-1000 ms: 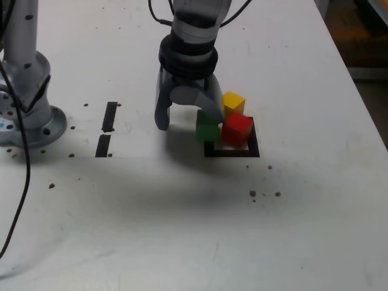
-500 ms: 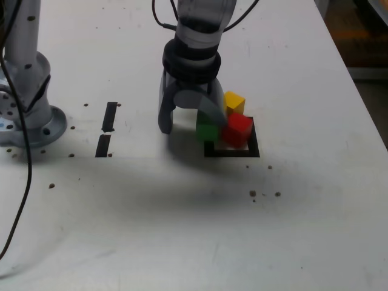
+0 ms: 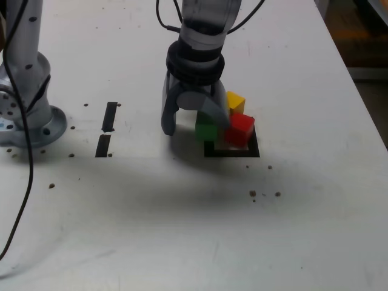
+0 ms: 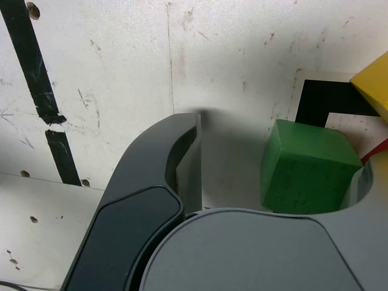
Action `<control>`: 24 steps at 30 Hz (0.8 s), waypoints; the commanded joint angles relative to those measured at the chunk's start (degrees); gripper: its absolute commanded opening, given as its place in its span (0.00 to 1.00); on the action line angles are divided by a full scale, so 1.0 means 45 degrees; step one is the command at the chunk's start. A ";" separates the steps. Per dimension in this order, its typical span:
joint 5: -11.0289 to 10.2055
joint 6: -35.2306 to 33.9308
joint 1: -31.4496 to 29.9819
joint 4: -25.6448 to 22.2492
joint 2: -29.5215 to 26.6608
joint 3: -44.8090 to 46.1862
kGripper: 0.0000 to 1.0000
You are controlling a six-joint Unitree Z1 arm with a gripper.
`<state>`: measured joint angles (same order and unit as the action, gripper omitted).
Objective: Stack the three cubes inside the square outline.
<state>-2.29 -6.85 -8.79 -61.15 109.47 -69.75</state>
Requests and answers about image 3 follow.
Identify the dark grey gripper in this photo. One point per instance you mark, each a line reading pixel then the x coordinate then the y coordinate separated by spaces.
pixel 195 87

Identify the green cube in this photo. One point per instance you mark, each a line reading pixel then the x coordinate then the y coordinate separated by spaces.
pixel 206 130

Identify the yellow cube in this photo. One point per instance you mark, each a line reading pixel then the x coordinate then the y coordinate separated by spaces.
pixel 236 101

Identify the red cube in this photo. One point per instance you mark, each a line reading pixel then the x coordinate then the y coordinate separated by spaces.
pixel 239 130

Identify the black tape square outline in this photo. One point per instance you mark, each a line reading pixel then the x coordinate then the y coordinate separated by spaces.
pixel 230 154

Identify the black tape strip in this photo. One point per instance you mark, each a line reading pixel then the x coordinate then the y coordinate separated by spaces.
pixel 109 116

